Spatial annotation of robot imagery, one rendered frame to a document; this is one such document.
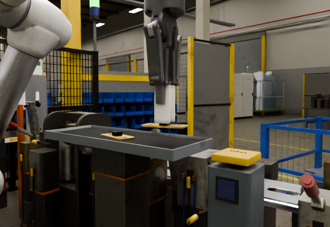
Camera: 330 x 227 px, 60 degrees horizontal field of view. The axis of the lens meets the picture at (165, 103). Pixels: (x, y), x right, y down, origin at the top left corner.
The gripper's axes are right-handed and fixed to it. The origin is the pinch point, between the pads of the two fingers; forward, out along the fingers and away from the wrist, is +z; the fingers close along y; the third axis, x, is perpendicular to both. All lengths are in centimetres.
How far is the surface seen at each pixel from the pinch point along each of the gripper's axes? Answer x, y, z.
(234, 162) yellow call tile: -14.0, -6.2, 8.3
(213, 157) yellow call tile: -10.6, -5.4, 8.1
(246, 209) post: -15.9, -7.2, 14.7
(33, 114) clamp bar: 73, 36, 7
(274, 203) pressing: -18.8, 20.5, 23.5
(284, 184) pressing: -21.0, 35.4, 23.4
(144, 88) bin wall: 153, 293, -6
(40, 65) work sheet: 119, 84, -18
